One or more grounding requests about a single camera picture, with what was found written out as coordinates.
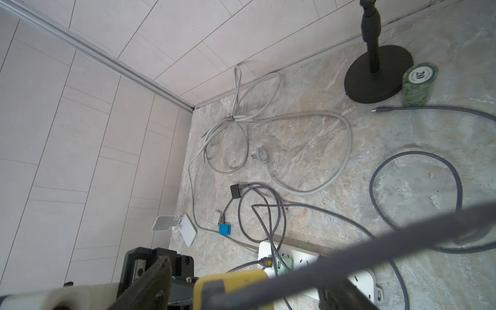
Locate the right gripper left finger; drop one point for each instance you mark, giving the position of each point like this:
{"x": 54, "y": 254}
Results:
{"x": 151, "y": 291}

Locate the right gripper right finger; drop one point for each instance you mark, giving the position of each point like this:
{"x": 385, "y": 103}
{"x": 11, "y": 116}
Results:
{"x": 343, "y": 296}

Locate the white power strip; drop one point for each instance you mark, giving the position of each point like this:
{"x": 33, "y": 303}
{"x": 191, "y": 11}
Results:
{"x": 305, "y": 260}

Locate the green charger plug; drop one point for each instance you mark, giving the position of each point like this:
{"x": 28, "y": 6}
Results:
{"x": 282, "y": 264}

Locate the yellow charger plug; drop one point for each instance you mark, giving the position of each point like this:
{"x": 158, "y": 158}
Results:
{"x": 208, "y": 286}

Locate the blue mp3 player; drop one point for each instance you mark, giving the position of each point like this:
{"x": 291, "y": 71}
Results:
{"x": 224, "y": 229}

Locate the small silver mp3 player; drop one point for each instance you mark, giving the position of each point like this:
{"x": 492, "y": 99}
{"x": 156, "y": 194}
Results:
{"x": 217, "y": 218}

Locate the small black square device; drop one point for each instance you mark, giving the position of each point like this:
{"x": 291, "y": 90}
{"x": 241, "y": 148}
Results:
{"x": 236, "y": 191}

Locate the grey plastic holder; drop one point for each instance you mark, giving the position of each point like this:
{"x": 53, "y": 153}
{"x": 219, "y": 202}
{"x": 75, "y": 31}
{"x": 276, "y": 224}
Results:
{"x": 164, "y": 228}

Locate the beige microphone on stand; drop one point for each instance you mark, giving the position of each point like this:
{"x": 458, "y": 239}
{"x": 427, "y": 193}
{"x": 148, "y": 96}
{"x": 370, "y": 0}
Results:
{"x": 377, "y": 74}

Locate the green camouflage tape roll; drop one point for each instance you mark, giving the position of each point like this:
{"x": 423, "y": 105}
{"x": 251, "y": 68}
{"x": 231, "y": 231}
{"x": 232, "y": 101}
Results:
{"x": 418, "y": 83}

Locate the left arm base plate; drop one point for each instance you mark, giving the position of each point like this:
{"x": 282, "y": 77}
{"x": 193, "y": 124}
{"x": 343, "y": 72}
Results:
{"x": 139, "y": 260}

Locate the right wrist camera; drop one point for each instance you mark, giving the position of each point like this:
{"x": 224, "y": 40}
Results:
{"x": 69, "y": 297}

